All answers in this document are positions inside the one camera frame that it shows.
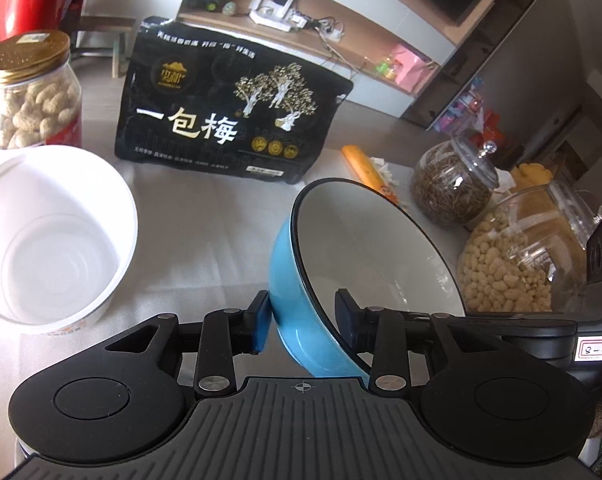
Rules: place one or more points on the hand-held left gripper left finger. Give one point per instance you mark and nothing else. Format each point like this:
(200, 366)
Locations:
(259, 327)

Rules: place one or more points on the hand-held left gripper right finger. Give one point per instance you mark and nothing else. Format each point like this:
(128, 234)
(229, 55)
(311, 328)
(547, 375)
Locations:
(350, 316)

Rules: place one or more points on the blue enamel bowl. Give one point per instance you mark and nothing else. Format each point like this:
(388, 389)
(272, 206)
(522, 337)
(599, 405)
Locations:
(293, 312)

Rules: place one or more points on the glass jar of peanut kernels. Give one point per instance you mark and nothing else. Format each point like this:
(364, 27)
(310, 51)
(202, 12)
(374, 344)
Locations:
(511, 265)

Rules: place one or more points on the white tablecloth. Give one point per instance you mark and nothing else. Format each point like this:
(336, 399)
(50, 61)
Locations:
(196, 240)

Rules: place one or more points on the yellow snack packet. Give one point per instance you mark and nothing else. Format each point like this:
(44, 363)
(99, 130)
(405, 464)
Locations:
(531, 175)

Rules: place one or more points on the orange snack packet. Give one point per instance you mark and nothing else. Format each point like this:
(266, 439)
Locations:
(368, 170)

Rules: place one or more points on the white crumpled tissue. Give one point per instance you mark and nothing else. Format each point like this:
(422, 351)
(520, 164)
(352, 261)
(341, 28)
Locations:
(386, 172)

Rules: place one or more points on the glass jar of dark tea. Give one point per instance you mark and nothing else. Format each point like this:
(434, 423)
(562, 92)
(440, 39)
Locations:
(446, 185)

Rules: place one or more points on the black snack bag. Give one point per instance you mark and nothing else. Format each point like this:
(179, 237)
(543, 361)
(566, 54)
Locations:
(216, 110)

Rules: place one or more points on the white plastic bowl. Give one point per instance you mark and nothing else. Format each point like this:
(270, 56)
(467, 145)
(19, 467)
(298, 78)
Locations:
(36, 220)

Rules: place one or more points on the pink paper bag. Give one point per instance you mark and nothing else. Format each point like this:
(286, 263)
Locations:
(406, 67)

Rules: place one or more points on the white and wood TV cabinet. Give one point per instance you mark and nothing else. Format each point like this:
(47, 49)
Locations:
(361, 35)

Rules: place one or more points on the white power strip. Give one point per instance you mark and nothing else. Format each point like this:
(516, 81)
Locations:
(331, 32)

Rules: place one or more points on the white router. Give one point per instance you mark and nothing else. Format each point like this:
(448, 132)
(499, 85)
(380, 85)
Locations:
(273, 12)

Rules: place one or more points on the peanut jar with gold lid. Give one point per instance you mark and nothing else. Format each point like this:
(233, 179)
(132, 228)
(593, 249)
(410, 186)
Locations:
(31, 105)

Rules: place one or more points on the dark wooden stool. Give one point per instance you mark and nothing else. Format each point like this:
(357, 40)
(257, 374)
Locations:
(121, 35)

